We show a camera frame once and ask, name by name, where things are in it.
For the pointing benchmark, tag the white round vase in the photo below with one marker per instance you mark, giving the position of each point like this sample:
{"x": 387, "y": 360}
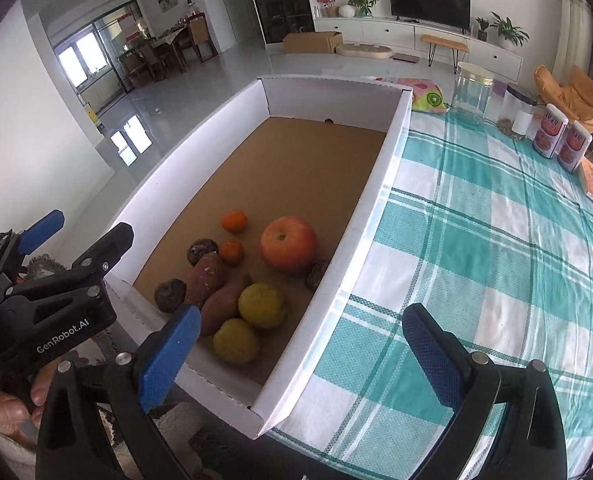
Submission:
{"x": 347, "y": 11}

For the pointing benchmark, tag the dark wooden dining table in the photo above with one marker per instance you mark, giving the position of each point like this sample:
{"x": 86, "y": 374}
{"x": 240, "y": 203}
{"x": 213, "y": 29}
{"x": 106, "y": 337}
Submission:
{"x": 169, "y": 40}

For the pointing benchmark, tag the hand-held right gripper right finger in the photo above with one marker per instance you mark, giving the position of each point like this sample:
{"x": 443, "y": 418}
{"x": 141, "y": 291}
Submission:
{"x": 434, "y": 355}

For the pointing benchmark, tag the orange cloth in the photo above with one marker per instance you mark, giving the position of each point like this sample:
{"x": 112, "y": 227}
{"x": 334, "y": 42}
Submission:
{"x": 576, "y": 95}

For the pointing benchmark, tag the dark brown water chestnut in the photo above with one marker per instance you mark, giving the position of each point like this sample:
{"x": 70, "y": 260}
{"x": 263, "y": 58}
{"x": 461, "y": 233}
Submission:
{"x": 201, "y": 251}
{"x": 318, "y": 274}
{"x": 170, "y": 295}

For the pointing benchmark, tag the wooden bench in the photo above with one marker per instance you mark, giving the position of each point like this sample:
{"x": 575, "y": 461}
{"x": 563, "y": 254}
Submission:
{"x": 444, "y": 42}

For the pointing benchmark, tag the clear container with black lid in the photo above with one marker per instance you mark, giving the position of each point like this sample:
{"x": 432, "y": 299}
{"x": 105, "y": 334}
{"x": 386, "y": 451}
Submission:
{"x": 517, "y": 112}

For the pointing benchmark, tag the white orange-label tin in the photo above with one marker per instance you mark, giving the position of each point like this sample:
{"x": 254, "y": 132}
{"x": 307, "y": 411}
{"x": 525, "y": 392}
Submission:
{"x": 574, "y": 147}
{"x": 549, "y": 132}

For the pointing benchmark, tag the brown sweet potato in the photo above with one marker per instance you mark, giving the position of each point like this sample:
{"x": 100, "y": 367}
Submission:
{"x": 224, "y": 305}
{"x": 204, "y": 280}

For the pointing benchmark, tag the brown cardboard box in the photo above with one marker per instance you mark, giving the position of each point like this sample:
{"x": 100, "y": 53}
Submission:
{"x": 311, "y": 42}

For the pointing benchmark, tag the black television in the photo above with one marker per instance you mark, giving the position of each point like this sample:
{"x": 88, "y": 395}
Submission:
{"x": 429, "y": 2}

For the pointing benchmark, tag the teal checked tablecloth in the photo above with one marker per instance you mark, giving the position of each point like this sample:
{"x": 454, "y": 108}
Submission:
{"x": 476, "y": 260}

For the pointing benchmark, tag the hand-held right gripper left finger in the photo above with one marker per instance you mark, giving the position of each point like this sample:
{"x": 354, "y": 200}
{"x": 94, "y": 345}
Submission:
{"x": 171, "y": 355}

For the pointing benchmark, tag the red apple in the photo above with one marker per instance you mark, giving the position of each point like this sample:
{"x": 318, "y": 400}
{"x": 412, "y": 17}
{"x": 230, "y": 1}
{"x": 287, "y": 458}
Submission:
{"x": 289, "y": 244}

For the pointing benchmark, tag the fruit print cushion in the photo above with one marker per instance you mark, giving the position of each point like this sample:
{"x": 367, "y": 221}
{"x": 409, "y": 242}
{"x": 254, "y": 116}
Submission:
{"x": 426, "y": 97}

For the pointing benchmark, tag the white television cabinet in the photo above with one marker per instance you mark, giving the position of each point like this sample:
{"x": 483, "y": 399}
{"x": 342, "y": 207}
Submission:
{"x": 376, "y": 30}

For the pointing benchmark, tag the leafy green potted plant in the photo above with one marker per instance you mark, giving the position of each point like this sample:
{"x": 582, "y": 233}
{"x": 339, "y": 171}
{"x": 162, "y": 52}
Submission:
{"x": 510, "y": 30}

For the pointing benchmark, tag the clear jar with gold lid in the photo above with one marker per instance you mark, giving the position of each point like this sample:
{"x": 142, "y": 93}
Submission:
{"x": 472, "y": 92}

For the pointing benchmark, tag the small yellow-green citrus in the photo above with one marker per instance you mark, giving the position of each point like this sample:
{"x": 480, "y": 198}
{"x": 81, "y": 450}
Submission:
{"x": 235, "y": 341}

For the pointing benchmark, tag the small floor mat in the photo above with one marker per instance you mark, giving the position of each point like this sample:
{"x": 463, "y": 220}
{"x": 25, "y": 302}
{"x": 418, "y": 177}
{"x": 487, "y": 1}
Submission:
{"x": 406, "y": 58}

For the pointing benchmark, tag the dark glass cabinet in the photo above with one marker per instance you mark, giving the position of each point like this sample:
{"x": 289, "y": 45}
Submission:
{"x": 281, "y": 0}

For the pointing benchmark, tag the dark wooden dining chair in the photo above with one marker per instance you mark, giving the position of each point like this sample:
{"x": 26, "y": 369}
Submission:
{"x": 136, "y": 67}
{"x": 201, "y": 37}

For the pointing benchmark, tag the large orange mandarin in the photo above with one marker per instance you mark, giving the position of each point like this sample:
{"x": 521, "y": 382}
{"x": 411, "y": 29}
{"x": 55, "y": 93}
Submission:
{"x": 232, "y": 253}

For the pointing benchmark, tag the large yellow-green citrus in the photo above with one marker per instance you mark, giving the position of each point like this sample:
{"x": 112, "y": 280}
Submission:
{"x": 261, "y": 306}

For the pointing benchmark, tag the small orange mandarin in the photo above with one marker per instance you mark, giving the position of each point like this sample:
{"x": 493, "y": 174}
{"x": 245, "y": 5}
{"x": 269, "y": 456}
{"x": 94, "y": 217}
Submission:
{"x": 234, "y": 221}

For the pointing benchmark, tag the red flower plant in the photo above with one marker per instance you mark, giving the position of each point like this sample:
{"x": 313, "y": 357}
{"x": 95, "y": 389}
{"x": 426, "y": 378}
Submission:
{"x": 326, "y": 2}

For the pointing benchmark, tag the person's left hand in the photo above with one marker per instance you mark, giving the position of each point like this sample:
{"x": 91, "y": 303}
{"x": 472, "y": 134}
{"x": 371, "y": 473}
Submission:
{"x": 11, "y": 412}

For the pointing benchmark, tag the glass sliding door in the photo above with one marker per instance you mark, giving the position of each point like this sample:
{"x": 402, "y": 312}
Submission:
{"x": 91, "y": 45}

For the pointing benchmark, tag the white cardboard box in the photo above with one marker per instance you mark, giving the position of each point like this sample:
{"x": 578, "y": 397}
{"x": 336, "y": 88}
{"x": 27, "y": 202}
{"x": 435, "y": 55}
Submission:
{"x": 301, "y": 160}

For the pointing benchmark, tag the beige round floor cushion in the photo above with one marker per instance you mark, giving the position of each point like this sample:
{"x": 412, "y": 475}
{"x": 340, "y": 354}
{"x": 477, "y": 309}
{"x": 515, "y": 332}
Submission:
{"x": 364, "y": 51}

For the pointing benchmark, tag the small green potted plant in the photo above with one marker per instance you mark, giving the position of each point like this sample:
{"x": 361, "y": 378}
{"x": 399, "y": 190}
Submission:
{"x": 482, "y": 30}

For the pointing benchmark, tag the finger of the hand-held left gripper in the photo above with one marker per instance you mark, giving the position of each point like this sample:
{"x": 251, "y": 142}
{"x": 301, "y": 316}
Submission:
{"x": 106, "y": 247}
{"x": 41, "y": 232}

